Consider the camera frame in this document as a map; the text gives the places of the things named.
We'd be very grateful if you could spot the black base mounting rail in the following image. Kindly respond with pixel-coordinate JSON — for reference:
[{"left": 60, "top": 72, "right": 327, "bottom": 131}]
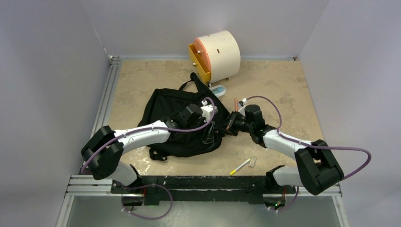
[{"left": 111, "top": 175, "right": 296, "bottom": 206}]

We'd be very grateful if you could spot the yellow white marker pen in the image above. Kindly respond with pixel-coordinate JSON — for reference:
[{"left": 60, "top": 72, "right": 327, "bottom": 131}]
[{"left": 229, "top": 158, "right": 251, "bottom": 176}]

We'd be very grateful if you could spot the blue scissors blister pack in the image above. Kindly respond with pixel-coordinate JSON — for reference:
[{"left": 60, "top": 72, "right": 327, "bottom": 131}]
[{"left": 209, "top": 85, "right": 227, "bottom": 98}]

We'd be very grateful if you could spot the grey marker cap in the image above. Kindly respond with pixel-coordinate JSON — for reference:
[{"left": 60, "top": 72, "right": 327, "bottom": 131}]
[{"left": 249, "top": 156, "right": 257, "bottom": 168}]

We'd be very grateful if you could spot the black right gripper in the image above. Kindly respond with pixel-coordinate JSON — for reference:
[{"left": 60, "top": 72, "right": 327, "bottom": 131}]
[{"left": 214, "top": 110, "right": 253, "bottom": 137}]

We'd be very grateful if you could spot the aluminium table frame rail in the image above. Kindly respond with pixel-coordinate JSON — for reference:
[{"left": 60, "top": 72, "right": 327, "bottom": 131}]
[{"left": 56, "top": 55, "right": 124, "bottom": 227}]

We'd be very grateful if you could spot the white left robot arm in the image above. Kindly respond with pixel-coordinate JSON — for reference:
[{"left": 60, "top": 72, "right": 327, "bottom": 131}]
[{"left": 81, "top": 104, "right": 218, "bottom": 193}]

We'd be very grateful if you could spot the orange pen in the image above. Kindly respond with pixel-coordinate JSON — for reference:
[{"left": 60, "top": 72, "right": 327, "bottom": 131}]
[{"left": 234, "top": 98, "right": 239, "bottom": 112}]

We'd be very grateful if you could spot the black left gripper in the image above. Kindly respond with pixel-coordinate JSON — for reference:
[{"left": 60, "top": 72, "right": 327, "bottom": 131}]
[{"left": 184, "top": 115, "right": 214, "bottom": 144}]

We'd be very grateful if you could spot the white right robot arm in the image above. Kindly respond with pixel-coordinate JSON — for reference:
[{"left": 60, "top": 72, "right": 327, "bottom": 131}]
[{"left": 226, "top": 105, "right": 344, "bottom": 195}]

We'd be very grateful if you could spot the black student backpack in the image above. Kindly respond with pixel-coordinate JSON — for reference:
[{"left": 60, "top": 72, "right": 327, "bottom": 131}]
[{"left": 137, "top": 72, "right": 231, "bottom": 162}]

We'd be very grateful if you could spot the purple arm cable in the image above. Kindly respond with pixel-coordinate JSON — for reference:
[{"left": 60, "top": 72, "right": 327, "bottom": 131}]
[
  {"left": 80, "top": 97, "right": 216, "bottom": 221},
  {"left": 243, "top": 95, "right": 372, "bottom": 214}
]

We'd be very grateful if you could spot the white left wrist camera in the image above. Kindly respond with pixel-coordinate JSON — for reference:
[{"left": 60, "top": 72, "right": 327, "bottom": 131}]
[{"left": 200, "top": 100, "right": 218, "bottom": 122}]

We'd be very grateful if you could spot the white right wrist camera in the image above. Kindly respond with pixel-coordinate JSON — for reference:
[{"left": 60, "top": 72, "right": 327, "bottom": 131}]
[{"left": 238, "top": 98, "right": 247, "bottom": 116}]

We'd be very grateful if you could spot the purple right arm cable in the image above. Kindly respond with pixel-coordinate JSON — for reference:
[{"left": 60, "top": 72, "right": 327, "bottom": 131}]
[{"left": 243, "top": 95, "right": 372, "bottom": 214}]

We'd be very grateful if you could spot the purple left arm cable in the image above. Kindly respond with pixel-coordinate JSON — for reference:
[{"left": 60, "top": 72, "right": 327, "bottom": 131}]
[{"left": 80, "top": 97, "right": 216, "bottom": 221}]

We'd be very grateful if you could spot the cream cylindrical drawer box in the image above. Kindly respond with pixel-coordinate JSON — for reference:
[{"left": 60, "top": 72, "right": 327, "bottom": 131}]
[{"left": 192, "top": 30, "right": 241, "bottom": 83}]

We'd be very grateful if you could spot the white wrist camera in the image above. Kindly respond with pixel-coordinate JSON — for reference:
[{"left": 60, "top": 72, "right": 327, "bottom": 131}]
[
  {"left": 238, "top": 98, "right": 247, "bottom": 116},
  {"left": 200, "top": 100, "right": 218, "bottom": 122}
]

